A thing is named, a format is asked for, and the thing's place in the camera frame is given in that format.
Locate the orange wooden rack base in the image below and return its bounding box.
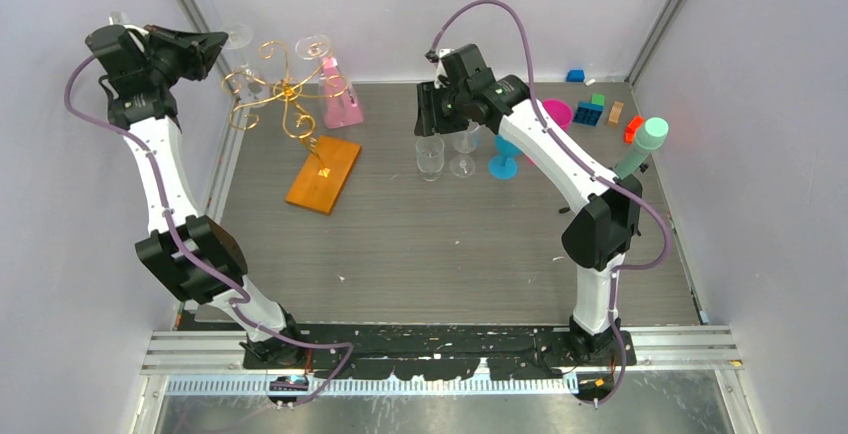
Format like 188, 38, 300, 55
285, 135, 362, 216

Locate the pink wine glass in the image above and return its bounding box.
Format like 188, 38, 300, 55
542, 99, 574, 132

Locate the clear wine glass top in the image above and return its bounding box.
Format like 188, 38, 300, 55
295, 34, 335, 111

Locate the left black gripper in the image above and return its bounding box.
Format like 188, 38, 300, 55
142, 25, 228, 89

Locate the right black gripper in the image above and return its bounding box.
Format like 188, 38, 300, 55
413, 80, 469, 138

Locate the gold wire glass rack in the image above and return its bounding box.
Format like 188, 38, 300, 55
221, 40, 317, 152

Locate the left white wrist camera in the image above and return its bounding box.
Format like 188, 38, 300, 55
108, 11, 149, 36

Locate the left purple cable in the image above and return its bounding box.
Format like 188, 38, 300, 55
64, 53, 354, 408

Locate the mint green cylinder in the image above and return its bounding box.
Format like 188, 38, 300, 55
613, 117, 669, 179

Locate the clear wine glass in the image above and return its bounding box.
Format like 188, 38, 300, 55
295, 34, 335, 111
415, 136, 445, 182
220, 22, 269, 102
449, 123, 481, 178

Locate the blue toy block far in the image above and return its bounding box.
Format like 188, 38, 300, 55
566, 69, 586, 83

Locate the purple cable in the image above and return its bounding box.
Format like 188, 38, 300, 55
430, 0, 673, 408
64, 53, 354, 408

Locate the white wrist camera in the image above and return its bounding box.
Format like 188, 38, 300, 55
108, 11, 149, 36
425, 48, 453, 89

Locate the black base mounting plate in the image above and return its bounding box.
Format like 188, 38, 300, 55
243, 324, 636, 381

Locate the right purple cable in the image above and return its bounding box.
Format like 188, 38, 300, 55
430, 0, 673, 408

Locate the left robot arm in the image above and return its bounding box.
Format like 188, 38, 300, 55
85, 24, 308, 368

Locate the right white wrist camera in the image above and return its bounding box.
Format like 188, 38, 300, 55
425, 48, 453, 89

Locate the red toy piece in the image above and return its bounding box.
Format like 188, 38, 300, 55
623, 115, 645, 144

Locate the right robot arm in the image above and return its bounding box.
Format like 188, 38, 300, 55
414, 44, 642, 366

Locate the blue wine glass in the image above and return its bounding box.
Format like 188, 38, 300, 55
488, 135, 521, 180

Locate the tan wooden block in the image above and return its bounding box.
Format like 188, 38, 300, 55
606, 101, 624, 127

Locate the blue studded toy block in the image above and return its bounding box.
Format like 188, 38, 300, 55
572, 101, 604, 127

